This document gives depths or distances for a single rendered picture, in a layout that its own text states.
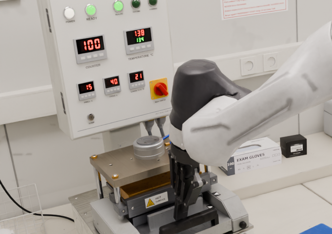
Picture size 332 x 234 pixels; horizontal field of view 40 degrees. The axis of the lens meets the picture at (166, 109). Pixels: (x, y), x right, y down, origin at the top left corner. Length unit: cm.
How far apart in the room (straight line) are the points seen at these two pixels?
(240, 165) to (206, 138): 101
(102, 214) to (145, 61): 43
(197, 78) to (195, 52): 97
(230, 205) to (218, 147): 43
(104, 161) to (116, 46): 30
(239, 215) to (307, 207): 51
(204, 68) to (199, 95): 5
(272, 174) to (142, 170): 76
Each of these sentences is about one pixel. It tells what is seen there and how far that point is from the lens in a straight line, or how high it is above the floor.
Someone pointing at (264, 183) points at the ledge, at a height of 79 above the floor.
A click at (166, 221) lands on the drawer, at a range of 115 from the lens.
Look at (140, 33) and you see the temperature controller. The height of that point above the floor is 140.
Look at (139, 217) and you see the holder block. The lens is 116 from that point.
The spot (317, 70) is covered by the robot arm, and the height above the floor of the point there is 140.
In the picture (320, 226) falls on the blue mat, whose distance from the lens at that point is 155.
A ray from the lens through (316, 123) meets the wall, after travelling 217.
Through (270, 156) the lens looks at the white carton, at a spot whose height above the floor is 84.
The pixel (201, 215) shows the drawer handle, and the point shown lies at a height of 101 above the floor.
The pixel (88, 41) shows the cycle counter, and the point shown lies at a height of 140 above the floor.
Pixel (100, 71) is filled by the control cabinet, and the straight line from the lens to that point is 124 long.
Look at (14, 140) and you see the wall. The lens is 174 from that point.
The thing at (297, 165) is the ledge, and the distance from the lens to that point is 184.
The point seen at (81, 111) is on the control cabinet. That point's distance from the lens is 124.
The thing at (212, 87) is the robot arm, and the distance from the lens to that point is 85.
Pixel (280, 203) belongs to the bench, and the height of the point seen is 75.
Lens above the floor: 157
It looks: 17 degrees down
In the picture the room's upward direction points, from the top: 6 degrees counter-clockwise
